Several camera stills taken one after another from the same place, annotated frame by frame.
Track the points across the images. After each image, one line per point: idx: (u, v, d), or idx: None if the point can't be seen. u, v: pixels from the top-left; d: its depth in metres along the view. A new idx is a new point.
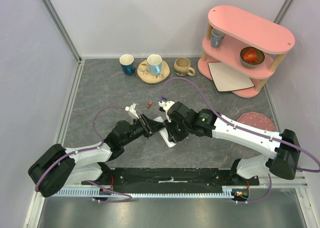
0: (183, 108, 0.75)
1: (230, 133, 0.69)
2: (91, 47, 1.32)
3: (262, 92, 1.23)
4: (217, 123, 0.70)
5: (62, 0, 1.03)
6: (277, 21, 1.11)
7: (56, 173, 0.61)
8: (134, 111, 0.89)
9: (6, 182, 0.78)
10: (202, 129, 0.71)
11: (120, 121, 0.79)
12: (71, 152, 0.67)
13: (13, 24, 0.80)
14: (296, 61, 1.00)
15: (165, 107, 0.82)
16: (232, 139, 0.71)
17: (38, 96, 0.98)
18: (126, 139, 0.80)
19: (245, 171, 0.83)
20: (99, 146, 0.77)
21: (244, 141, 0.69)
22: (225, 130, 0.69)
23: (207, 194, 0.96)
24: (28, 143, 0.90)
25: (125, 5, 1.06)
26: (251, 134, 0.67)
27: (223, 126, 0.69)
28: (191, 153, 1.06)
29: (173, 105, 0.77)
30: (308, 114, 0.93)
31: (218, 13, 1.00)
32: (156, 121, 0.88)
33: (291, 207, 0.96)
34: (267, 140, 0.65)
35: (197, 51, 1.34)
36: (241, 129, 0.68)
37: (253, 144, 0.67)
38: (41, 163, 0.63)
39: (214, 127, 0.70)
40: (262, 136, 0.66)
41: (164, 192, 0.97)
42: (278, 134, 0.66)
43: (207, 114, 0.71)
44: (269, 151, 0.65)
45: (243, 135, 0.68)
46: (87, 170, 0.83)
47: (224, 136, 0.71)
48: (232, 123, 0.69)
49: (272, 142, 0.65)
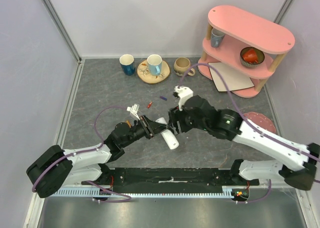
0: (206, 105, 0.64)
1: (256, 141, 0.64)
2: (91, 47, 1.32)
3: (263, 92, 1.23)
4: (241, 127, 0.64)
5: (62, 1, 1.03)
6: (277, 21, 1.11)
7: (53, 174, 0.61)
8: (135, 112, 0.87)
9: (6, 182, 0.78)
10: (224, 133, 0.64)
11: (121, 123, 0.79)
12: (69, 153, 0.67)
13: (13, 24, 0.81)
14: (296, 61, 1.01)
15: (181, 94, 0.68)
16: (255, 146, 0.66)
17: (38, 96, 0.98)
18: (125, 140, 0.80)
19: (251, 175, 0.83)
20: (98, 148, 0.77)
21: (268, 151, 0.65)
22: (252, 137, 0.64)
23: (207, 194, 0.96)
24: (28, 142, 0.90)
25: (125, 5, 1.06)
26: (278, 145, 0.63)
27: (250, 132, 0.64)
28: (191, 153, 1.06)
29: (193, 100, 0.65)
30: (308, 114, 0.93)
31: (218, 12, 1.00)
32: (157, 123, 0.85)
33: (291, 208, 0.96)
34: (295, 153, 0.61)
35: (197, 51, 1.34)
36: (269, 137, 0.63)
37: (278, 154, 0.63)
38: (39, 163, 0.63)
39: (240, 132, 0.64)
40: (289, 148, 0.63)
41: (164, 192, 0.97)
42: (305, 147, 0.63)
43: (231, 116, 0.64)
44: (296, 164, 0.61)
45: (270, 145, 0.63)
46: (86, 170, 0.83)
47: (246, 143, 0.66)
48: (258, 129, 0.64)
49: (300, 156, 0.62)
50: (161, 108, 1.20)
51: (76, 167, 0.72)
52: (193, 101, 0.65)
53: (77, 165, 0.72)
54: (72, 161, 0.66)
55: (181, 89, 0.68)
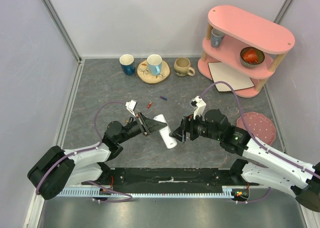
0: (225, 120, 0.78)
1: (261, 156, 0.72)
2: (91, 47, 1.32)
3: (263, 92, 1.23)
4: (249, 144, 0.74)
5: (62, 1, 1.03)
6: (277, 20, 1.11)
7: (56, 174, 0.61)
8: (131, 108, 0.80)
9: (6, 181, 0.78)
10: (232, 146, 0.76)
11: (112, 121, 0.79)
12: (70, 153, 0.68)
13: (13, 24, 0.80)
14: (296, 61, 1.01)
15: (199, 104, 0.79)
16: (263, 162, 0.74)
17: (38, 96, 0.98)
18: (120, 138, 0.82)
19: (255, 179, 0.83)
20: (97, 146, 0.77)
21: (274, 167, 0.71)
22: (257, 153, 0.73)
23: (207, 194, 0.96)
24: (28, 142, 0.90)
25: (125, 5, 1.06)
26: (283, 162, 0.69)
27: (255, 148, 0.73)
28: (191, 153, 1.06)
29: (217, 114, 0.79)
30: (308, 114, 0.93)
31: (218, 13, 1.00)
32: (154, 121, 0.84)
33: (291, 208, 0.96)
34: (298, 170, 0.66)
35: (197, 51, 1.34)
36: (274, 154, 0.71)
37: (283, 171, 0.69)
38: (40, 165, 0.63)
39: (246, 147, 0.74)
40: (294, 166, 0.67)
41: (164, 192, 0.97)
42: (311, 166, 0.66)
43: (242, 134, 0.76)
44: (300, 181, 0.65)
45: (275, 161, 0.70)
46: (86, 170, 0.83)
47: (255, 158, 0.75)
48: (265, 147, 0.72)
49: (303, 173, 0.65)
50: (161, 108, 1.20)
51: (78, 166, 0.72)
52: (214, 115, 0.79)
53: (79, 164, 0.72)
54: (73, 160, 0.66)
55: (199, 102, 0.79)
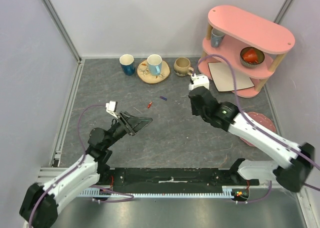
0: (208, 95, 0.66)
1: (248, 133, 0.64)
2: (92, 47, 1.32)
3: (263, 92, 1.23)
4: (236, 118, 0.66)
5: (62, 0, 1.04)
6: (277, 21, 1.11)
7: (40, 212, 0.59)
8: (111, 110, 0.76)
9: (6, 181, 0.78)
10: (219, 120, 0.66)
11: (93, 129, 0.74)
12: (48, 187, 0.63)
13: (13, 25, 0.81)
14: (296, 61, 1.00)
15: (195, 82, 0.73)
16: (247, 139, 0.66)
17: (38, 96, 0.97)
18: (106, 143, 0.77)
19: (249, 173, 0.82)
20: (79, 164, 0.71)
21: (259, 145, 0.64)
22: (244, 129, 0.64)
23: (207, 194, 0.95)
24: (27, 142, 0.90)
25: (125, 5, 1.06)
26: (269, 139, 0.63)
27: (242, 124, 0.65)
28: (191, 153, 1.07)
29: (198, 89, 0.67)
30: (308, 114, 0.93)
31: (218, 13, 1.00)
32: (137, 119, 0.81)
33: (291, 208, 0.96)
34: (284, 150, 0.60)
35: (197, 51, 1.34)
36: (262, 132, 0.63)
37: (267, 149, 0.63)
38: (25, 207, 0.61)
39: (233, 122, 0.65)
40: (279, 143, 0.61)
41: (164, 192, 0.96)
42: (297, 146, 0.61)
43: (229, 107, 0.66)
44: (283, 160, 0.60)
45: (262, 139, 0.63)
46: (83, 181, 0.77)
47: (239, 134, 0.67)
48: (252, 123, 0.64)
49: (288, 152, 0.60)
50: (161, 108, 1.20)
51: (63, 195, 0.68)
52: (196, 90, 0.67)
53: (64, 192, 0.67)
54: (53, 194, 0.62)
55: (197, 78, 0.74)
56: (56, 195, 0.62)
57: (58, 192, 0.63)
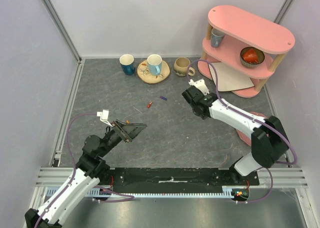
0: (194, 90, 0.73)
1: (222, 113, 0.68)
2: (92, 47, 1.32)
3: (263, 92, 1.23)
4: (215, 103, 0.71)
5: (62, 0, 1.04)
6: (277, 21, 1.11)
7: None
8: (105, 118, 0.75)
9: (6, 181, 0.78)
10: (202, 107, 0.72)
11: (88, 137, 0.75)
12: (43, 212, 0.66)
13: (13, 25, 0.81)
14: (296, 61, 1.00)
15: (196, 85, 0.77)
16: (224, 120, 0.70)
17: (38, 96, 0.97)
18: (100, 152, 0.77)
19: (244, 167, 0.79)
20: (69, 183, 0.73)
21: (232, 122, 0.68)
22: (219, 109, 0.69)
23: (207, 194, 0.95)
24: (27, 142, 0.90)
25: (125, 6, 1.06)
26: (238, 114, 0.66)
27: (217, 105, 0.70)
28: (191, 153, 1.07)
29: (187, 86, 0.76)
30: (308, 114, 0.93)
31: (218, 12, 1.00)
32: (133, 125, 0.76)
33: (291, 208, 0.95)
34: (250, 121, 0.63)
35: (197, 51, 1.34)
36: (233, 111, 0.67)
37: (238, 125, 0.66)
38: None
39: (211, 105, 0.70)
40: (246, 117, 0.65)
41: (164, 192, 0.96)
42: (262, 118, 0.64)
43: (211, 95, 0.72)
44: (248, 130, 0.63)
45: (232, 115, 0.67)
46: (81, 190, 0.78)
47: (218, 117, 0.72)
48: (225, 104, 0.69)
49: (253, 123, 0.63)
50: (161, 108, 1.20)
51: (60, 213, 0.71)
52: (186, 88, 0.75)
53: (60, 212, 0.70)
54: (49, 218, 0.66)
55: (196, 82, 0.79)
56: (50, 219, 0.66)
57: (51, 216, 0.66)
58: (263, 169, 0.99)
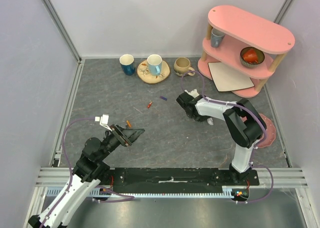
0: (184, 95, 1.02)
1: (205, 107, 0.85)
2: (92, 47, 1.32)
3: (263, 92, 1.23)
4: (200, 101, 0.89)
5: (62, 0, 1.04)
6: (277, 21, 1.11)
7: None
8: (105, 122, 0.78)
9: (6, 181, 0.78)
10: (190, 108, 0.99)
11: (88, 139, 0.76)
12: (43, 219, 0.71)
13: (13, 25, 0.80)
14: (296, 61, 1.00)
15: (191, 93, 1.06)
16: (210, 113, 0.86)
17: (38, 96, 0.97)
18: (100, 155, 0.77)
19: (240, 163, 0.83)
20: (67, 190, 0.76)
21: (213, 112, 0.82)
22: (203, 104, 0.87)
23: (207, 194, 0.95)
24: (27, 142, 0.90)
25: (125, 6, 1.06)
26: (215, 104, 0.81)
27: (202, 102, 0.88)
28: (191, 153, 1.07)
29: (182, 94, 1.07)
30: (308, 114, 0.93)
31: (218, 12, 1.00)
32: (132, 129, 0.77)
33: (291, 208, 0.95)
34: (223, 106, 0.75)
35: (197, 51, 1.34)
36: (212, 102, 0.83)
37: (217, 112, 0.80)
38: None
39: (196, 103, 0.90)
40: (220, 104, 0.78)
41: (164, 192, 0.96)
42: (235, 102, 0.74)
43: (198, 97, 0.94)
44: None
45: (211, 106, 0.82)
46: (81, 193, 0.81)
47: (205, 112, 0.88)
48: (206, 99, 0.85)
49: (226, 107, 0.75)
50: (160, 108, 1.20)
51: (62, 216, 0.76)
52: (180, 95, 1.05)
53: (60, 218, 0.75)
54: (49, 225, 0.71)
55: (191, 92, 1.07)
56: (51, 225, 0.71)
57: (52, 222, 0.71)
58: (263, 169, 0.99)
